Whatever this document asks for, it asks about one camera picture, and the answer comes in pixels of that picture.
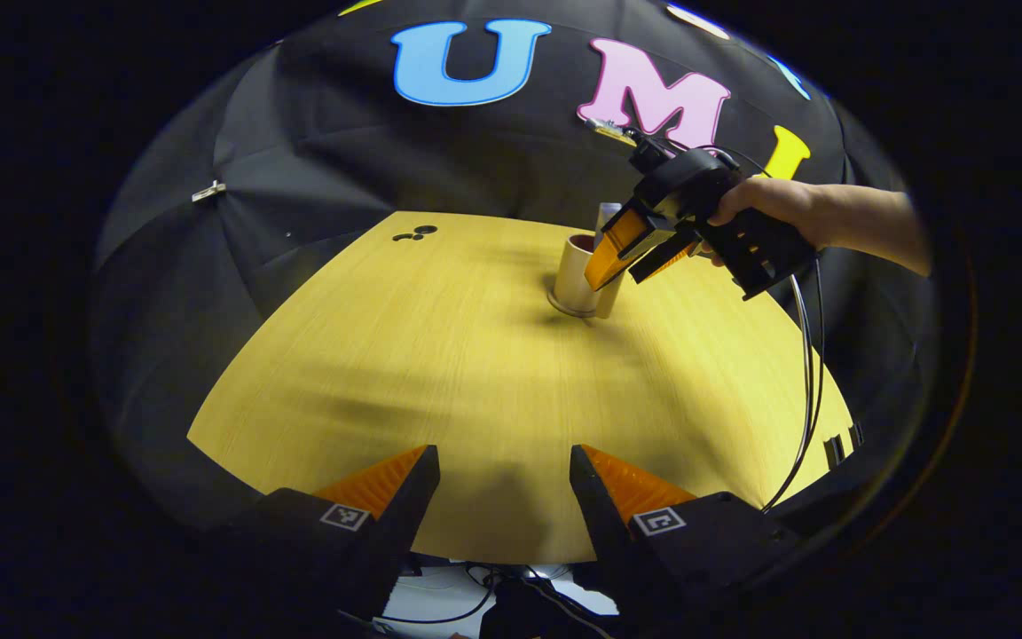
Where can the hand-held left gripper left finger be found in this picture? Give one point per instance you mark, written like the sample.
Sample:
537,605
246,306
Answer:
396,524

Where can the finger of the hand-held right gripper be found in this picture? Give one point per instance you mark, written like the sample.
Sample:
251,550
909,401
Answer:
653,264
613,248

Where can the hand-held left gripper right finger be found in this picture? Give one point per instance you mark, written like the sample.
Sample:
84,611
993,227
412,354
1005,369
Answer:
609,524

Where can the black backdrop cloth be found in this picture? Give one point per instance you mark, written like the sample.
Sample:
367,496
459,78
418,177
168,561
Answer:
342,151

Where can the silver metal clip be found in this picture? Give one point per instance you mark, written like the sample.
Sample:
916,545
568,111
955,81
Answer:
208,191

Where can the black desk edge bracket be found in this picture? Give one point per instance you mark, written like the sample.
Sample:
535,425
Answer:
855,435
834,452

